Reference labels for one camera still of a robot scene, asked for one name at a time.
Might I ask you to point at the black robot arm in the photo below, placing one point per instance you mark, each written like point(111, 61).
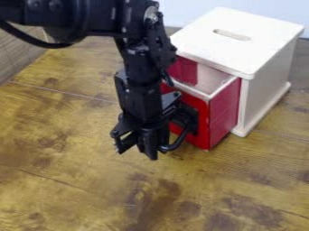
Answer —
point(55, 24)

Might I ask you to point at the white wooden box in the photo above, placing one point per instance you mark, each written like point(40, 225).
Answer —
point(249, 46)

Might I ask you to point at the black metal drawer handle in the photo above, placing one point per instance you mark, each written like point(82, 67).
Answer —
point(184, 118)

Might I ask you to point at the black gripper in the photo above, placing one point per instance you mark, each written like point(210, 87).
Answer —
point(142, 122)

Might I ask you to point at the red drawer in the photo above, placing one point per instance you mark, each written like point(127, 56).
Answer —
point(210, 92)

